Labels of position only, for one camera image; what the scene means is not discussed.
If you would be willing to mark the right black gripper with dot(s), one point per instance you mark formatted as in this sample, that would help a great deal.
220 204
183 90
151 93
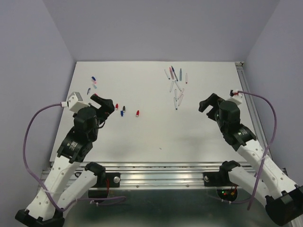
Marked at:
214 100

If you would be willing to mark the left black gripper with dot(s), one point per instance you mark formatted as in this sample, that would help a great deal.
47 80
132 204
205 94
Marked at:
107 108

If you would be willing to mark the light blue transparent pen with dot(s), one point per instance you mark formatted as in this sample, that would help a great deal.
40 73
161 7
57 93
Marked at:
180 74

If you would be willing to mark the pink transparent pen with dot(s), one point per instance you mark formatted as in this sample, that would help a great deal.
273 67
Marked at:
171 73

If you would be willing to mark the blue ballpoint pen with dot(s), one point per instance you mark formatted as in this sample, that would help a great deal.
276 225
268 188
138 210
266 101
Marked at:
173 71

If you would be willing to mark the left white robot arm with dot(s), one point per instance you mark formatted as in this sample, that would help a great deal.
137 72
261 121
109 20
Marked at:
55 198

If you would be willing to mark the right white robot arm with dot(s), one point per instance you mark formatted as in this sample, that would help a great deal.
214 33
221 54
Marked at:
281 196

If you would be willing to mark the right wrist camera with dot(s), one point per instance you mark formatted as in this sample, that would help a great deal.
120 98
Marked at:
236 97

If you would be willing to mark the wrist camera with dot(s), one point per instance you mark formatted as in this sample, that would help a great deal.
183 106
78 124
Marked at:
75 102
236 97

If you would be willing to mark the aluminium rail right side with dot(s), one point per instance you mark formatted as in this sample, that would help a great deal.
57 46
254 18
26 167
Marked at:
251 105

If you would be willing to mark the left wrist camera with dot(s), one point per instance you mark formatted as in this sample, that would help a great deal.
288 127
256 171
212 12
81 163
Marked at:
75 102

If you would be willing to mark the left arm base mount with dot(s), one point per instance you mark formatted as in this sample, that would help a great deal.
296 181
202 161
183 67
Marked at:
104 180

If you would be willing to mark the aluminium rail frame front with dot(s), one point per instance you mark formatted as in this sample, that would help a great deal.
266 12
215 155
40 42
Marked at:
143 182

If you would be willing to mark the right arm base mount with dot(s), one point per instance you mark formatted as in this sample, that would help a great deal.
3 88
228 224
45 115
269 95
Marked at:
221 178

